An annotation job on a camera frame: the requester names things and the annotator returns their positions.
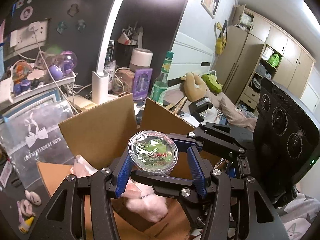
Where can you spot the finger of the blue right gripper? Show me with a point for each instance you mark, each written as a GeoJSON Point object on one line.
{"type": "Point", "coordinates": [165, 186]}
{"type": "Point", "coordinates": [183, 142]}

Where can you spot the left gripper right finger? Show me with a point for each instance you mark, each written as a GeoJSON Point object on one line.
{"type": "Point", "coordinates": [196, 171]}

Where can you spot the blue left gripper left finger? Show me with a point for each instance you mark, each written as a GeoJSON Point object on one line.
{"type": "Point", "coordinates": [122, 173]}

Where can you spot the green jelly cup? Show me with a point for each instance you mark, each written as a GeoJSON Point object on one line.
{"type": "Point", "coordinates": [153, 152]}

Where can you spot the yellow label glue bottle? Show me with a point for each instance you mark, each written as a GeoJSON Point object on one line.
{"type": "Point", "coordinates": [25, 225]}

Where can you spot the pink plush toy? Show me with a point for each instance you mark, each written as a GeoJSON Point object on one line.
{"type": "Point", "coordinates": [138, 198]}

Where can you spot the brown cardboard box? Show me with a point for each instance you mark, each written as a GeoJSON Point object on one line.
{"type": "Point", "coordinates": [78, 205]}

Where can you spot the brown plush toy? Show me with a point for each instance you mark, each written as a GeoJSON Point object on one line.
{"type": "Point", "coordinates": [194, 87]}

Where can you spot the white humidifier canister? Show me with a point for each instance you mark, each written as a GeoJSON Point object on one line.
{"type": "Point", "coordinates": [140, 58]}

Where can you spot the clear zip plastic bag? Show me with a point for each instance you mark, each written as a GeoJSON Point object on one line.
{"type": "Point", "coordinates": [35, 137]}

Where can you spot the beige wardrobe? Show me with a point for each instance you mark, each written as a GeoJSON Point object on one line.
{"type": "Point", "coordinates": [257, 48]}

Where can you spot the white tape roll dispenser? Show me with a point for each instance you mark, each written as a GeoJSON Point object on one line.
{"type": "Point", "coordinates": [25, 208]}

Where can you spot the purple capsule toy ball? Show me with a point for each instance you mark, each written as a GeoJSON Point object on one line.
{"type": "Point", "coordinates": [67, 61]}

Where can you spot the framed wall picture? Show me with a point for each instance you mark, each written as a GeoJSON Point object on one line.
{"type": "Point", "coordinates": [211, 7]}

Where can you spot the white wall power strip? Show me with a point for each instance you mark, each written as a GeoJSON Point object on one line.
{"type": "Point", "coordinates": [27, 36]}

